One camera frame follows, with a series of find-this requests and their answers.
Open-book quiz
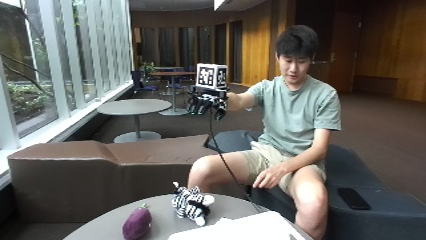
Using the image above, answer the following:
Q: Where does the zebra plush toy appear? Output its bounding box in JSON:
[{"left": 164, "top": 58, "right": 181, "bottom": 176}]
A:
[{"left": 170, "top": 181, "right": 217, "bottom": 228}]

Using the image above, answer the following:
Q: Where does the wooden round pedestal table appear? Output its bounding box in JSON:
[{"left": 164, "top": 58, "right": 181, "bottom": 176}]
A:
[{"left": 148, "top": 70, "right": 197, "bottom": 117}]

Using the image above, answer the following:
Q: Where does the brown upholstered bench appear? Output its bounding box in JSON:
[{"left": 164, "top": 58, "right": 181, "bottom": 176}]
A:
[{"left": 7, "top": 134, "right": 250, "bottom": 224}]

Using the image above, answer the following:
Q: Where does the white paper sheet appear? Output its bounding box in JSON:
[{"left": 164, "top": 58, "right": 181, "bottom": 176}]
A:
[{"left": 166, "top": 210, "right": 309, "bottom": 240}]

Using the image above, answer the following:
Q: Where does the black smartphone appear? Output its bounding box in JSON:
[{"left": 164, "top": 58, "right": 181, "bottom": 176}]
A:
[{"left": 336, "top": 187, "right": 373, "bottom": 211}]

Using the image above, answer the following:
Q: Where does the purple eggplant toy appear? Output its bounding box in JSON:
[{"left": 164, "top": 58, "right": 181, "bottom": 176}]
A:
[{"left": 121, "top": 203, "right": 153, "bottom": 240}]

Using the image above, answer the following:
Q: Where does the the person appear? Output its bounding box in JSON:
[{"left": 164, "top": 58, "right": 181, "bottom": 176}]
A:
[{"left": 186, "top": 24, "right": 343, "bottom": 240}]

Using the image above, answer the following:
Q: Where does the metal door handle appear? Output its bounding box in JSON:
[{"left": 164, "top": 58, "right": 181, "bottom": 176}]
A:
[{"left": 312, "top": 52, "right": 338, "bottom": 65}]

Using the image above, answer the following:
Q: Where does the dark grey upholstered seat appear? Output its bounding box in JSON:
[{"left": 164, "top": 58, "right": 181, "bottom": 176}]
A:
[{"left": 204, "top": 129, "right": 426, "bottom": 240}]

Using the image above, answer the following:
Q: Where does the white marker cube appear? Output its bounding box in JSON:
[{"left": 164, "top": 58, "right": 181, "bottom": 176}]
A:
[{"left": 194, "top": 63, "right": 229, "bottom": 91}]

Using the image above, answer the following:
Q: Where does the grey round pedestal table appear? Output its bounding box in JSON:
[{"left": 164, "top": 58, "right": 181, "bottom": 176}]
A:
[{"left": 96, "top": 98, "right": 173, "bottom": 144}]

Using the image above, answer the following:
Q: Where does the black glove cable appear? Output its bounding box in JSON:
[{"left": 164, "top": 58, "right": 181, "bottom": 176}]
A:
[{"left": 206, "top": 108, "right": 264, "bottom": 214}]

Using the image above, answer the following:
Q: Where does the green potted plant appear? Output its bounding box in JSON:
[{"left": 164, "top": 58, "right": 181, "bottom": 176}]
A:
[{"left": 140, "top": 61, "right": 157, "bottom": 78}]

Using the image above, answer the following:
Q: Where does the blue chair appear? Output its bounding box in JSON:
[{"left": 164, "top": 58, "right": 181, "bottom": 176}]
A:
[
  {"left": 166, "top": 65, "right": 197, "bottom": 96},
  {"left": 130, "top": 69, "right": 160, "bottom": 95}
]

